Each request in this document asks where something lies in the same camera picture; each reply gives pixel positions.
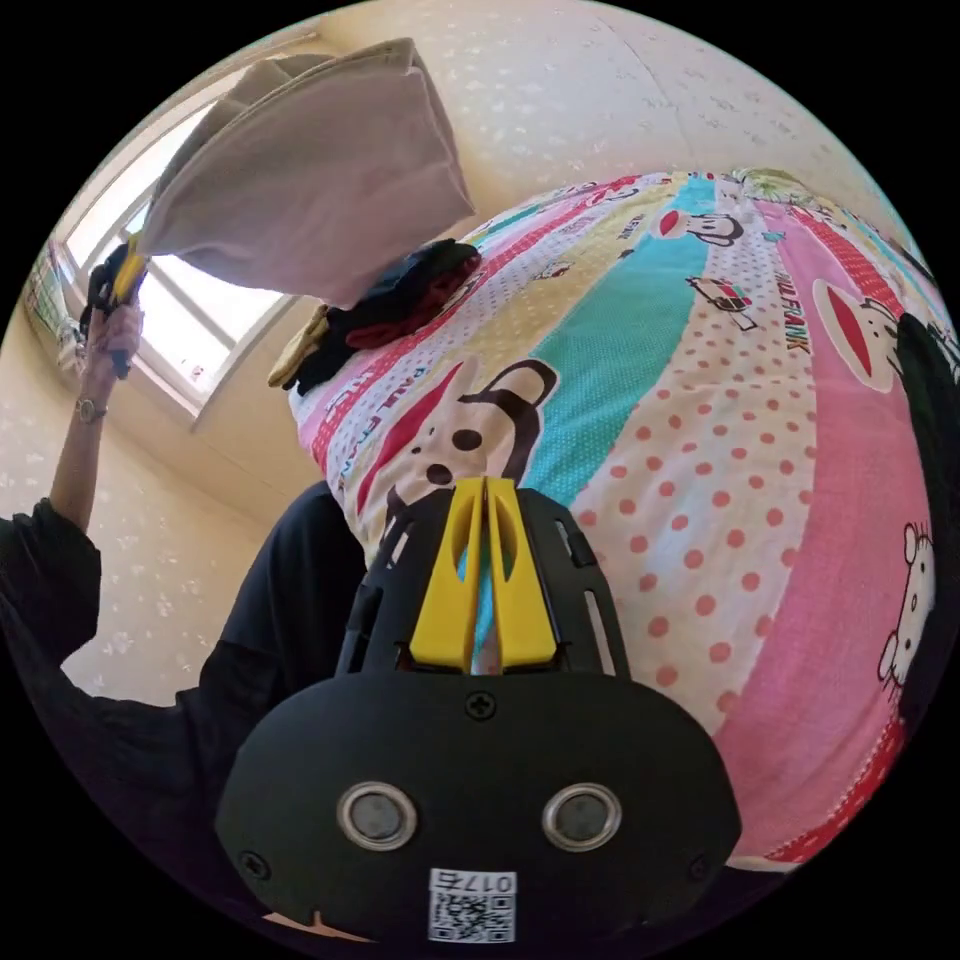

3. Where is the person's body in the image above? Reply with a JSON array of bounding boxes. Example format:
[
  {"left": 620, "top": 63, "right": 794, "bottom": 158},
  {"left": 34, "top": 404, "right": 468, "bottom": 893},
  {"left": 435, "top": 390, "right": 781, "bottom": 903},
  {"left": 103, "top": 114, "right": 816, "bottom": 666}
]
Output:
[{"left": 0, "top": 479, "right": 393, "bottom": 960}]

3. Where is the black garment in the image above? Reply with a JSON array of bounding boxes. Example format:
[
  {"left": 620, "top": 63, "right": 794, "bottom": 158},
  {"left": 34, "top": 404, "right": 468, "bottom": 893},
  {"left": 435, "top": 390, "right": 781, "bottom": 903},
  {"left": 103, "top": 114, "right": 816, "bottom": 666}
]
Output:
[{"left": 893, "top": 311, "right": 960, "bottom": 725}]

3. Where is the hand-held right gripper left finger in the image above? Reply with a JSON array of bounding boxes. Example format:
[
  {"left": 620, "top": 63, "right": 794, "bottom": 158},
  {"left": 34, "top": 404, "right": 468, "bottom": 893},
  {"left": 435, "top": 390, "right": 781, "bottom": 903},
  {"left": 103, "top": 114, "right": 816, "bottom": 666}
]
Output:
[{"left": 409, "top": 476, "right": 486, "bottom": 667}]

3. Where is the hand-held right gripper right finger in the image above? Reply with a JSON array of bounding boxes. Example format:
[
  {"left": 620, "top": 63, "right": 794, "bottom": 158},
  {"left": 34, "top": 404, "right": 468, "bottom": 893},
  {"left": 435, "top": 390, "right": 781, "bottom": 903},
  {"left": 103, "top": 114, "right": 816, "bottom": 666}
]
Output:
[{"left": 486, "top": 476, "right": 562, "bottom": 674}]

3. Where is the bed with cartoon printed sheet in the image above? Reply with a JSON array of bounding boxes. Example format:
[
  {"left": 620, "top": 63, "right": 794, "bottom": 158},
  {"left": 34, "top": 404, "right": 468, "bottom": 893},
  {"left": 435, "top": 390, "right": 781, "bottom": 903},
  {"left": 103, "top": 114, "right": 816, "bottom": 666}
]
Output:
[{"left": 287, "top": 167, "right": 955, "bottom": 876}]

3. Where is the pile of clothes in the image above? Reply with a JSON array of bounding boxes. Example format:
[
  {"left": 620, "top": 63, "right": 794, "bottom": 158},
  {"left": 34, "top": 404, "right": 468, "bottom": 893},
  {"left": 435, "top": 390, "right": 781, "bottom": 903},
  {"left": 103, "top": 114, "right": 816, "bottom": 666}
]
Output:
[{"left": 266, "top": 238, "right": 483, "bottom": 399}]

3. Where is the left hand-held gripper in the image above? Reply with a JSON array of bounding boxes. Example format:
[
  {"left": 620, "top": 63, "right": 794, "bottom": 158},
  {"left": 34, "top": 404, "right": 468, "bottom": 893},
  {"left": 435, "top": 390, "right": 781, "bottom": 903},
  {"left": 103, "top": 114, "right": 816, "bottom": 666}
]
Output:
[{"left": 77, "top": 233, "right": 153, "bottom": 381}]

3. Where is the person's left forearm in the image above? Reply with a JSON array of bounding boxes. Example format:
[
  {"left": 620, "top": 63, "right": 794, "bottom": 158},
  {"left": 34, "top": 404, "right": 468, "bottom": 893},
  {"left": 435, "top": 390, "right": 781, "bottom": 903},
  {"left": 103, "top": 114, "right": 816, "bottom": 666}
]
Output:
[{"left": 47, "top": 397, "right": 111, "bottom": 526}]

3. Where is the person's left hand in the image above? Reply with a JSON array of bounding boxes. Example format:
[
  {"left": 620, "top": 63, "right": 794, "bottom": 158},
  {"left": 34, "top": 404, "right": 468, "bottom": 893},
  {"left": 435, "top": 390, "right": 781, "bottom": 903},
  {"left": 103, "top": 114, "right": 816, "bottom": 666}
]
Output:
[{"left": 77, "top": 298, "right": 147, "bottom": 412}]

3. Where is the window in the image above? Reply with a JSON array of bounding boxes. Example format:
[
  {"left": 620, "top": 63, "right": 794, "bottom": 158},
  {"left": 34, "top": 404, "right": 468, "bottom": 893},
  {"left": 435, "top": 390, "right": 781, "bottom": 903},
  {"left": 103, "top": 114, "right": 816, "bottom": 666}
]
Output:
[{"left": 22, "top": 95, "right": 303, "bottom": 438}]

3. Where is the beige long sleeve shirt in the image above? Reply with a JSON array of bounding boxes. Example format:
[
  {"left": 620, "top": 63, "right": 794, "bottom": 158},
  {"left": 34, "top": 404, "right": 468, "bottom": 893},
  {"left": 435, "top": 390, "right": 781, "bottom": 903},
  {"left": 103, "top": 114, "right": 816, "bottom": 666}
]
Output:
[{"left": 136, "top": 37, "right": 478, "bottom": 310}]

